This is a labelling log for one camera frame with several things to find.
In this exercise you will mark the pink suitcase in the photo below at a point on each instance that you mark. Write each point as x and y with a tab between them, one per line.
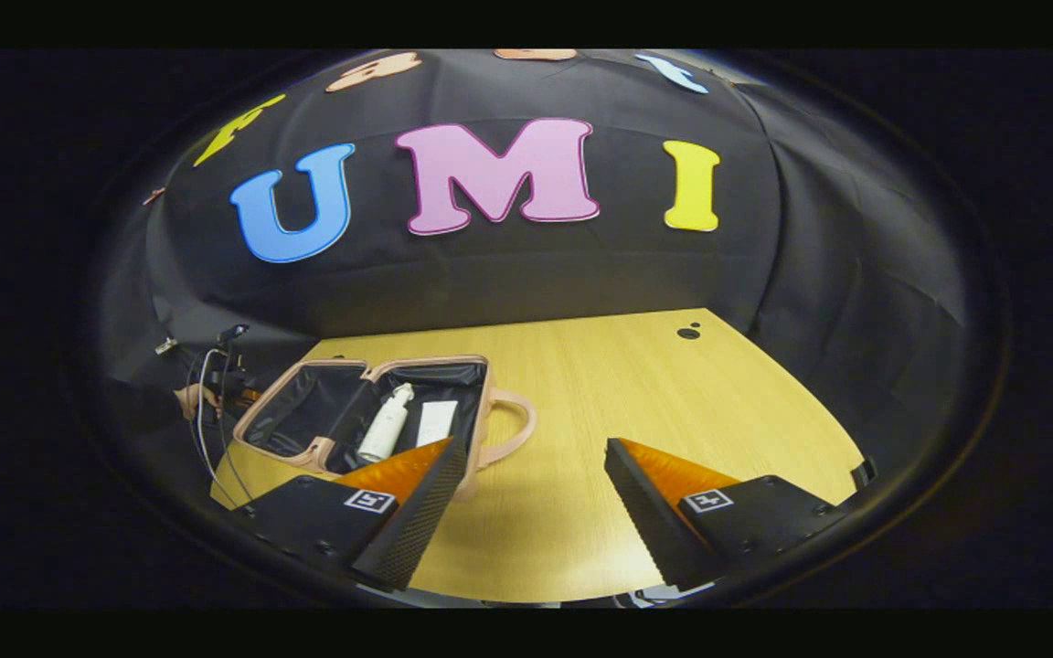
307	402

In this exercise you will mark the white pump bottle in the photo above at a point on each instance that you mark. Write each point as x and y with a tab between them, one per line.
385	429

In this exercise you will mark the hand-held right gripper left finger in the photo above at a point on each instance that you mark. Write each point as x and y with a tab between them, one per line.
417	521

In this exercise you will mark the silver cloth clip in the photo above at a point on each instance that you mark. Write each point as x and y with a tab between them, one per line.
165	346

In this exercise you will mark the copper cloth clip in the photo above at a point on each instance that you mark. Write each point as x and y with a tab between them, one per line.
154	196

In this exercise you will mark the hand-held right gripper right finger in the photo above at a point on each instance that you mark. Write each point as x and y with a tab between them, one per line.
650	521

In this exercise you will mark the white cosmetic tube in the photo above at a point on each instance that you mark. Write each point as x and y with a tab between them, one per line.
437	423

